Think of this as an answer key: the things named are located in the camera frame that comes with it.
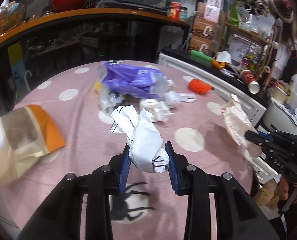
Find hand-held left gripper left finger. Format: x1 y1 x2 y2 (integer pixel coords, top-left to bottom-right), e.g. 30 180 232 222
18 144 132 240

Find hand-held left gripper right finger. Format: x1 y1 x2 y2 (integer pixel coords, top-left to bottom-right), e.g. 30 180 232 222
165 142 280 240

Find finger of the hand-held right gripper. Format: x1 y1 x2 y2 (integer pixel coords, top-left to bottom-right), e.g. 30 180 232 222
244 129 274 147

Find translucent wrapper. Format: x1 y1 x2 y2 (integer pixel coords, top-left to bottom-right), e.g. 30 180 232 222
222 94 261 157

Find white plastic packet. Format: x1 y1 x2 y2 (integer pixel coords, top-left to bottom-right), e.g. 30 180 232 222
109 105 170 174

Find white tissue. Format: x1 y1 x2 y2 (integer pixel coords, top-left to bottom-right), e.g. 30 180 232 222
139 98 171 123
217 50 233 63

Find clear plastic wrapper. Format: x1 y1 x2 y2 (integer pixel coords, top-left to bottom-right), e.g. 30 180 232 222
98 87 126 113

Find small white plastic bag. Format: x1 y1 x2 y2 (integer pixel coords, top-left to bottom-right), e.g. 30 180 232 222
164 79 197 108

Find orange knitted scrubber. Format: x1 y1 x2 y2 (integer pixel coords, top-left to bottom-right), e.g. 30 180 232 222
188 78 213 96

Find purple plastic bag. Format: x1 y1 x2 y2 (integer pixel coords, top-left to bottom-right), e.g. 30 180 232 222
98 61 168 99

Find person's right hand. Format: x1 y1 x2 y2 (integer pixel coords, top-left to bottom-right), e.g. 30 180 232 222
278 175 297 205

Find pink polka-dot tablecloth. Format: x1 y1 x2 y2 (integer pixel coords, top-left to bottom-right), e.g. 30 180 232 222
0 60 261 240

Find red paper cup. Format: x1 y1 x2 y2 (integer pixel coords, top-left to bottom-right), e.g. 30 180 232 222
239 69 261 93

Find orange plastic toy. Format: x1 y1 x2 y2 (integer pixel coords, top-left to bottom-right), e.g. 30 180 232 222
212 58 226 70

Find white tissue on counter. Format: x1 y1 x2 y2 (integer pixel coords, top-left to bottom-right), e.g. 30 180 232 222
217 50 233 63

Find beige and orange paper bag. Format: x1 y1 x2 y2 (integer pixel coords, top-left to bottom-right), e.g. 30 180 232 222
0 104 66 189

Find brown cardboard display boxes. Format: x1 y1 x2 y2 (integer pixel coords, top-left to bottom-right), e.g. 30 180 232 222
189 2 220 56

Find fur-trimmed red hat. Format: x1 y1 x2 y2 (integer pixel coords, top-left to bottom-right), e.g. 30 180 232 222
267 0 296 22

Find pink greeting cards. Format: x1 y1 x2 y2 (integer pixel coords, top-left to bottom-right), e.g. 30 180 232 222
204 0 223 22

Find wood-trimmed glass display cabinet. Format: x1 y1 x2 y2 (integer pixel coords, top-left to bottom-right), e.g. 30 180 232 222
0 7 192 120

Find red tin can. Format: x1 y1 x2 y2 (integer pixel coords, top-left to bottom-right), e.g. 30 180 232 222
169 2 182 21

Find amber glass bowl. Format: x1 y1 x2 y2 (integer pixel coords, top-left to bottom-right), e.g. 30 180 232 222
0 1 27 36

